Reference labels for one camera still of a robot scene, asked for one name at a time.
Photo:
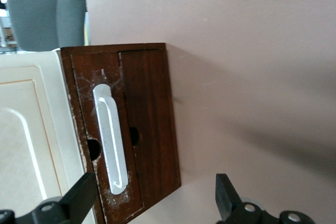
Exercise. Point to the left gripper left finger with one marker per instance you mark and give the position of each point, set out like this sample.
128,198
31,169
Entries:
78,197

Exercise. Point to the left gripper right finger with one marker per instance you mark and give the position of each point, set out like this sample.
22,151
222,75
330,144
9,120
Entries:
225,197

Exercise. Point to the plain dark wooden drawer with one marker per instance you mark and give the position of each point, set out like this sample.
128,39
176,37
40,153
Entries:
149,103

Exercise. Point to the dark brown wooden drawer cabinet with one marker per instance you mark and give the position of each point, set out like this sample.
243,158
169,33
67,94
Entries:
65,77

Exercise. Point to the clear adhesive tape patch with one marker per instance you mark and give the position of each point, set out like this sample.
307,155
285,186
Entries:
105,78
122,197

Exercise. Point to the cream plastic box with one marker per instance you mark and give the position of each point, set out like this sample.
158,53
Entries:
26,142

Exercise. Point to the grey fabric chair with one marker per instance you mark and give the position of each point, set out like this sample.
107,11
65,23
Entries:
71,19
31,14

